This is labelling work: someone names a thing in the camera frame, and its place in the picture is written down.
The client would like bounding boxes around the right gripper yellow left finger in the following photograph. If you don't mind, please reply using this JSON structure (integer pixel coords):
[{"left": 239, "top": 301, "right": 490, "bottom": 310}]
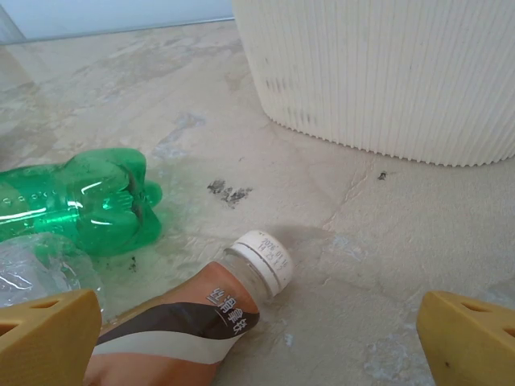
[{"left": 0, "top": 288, "right": 102, "bottom": 386}]

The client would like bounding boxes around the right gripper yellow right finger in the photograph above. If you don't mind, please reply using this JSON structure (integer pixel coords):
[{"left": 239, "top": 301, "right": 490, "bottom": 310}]
[{"left": 416, "top": 289, "right": 515, "bottom": 386}]

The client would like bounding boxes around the clear bottle red label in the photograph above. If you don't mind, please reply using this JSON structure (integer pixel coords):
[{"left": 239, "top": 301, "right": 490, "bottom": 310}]
[{"left": 0, "top": 232, "right": 106, "bottom": 318}]

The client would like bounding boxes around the brown coffee drink bottle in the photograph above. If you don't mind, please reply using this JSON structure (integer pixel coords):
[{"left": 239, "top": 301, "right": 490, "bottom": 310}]
[{"left": 82, "top": 229, "right": 293, "bottom": 386}]

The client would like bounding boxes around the green plastic bottle yellow cap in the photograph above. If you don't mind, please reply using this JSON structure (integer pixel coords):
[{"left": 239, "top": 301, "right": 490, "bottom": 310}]
[{"left": 0, "top": 146, "right": 164, "bottom": 258}]

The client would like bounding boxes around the beige ribbed waste bin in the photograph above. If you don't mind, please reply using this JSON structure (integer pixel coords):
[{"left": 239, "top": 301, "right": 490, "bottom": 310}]
[{"left": 232, "top": 0, "right": 515, "bottom": 168}]

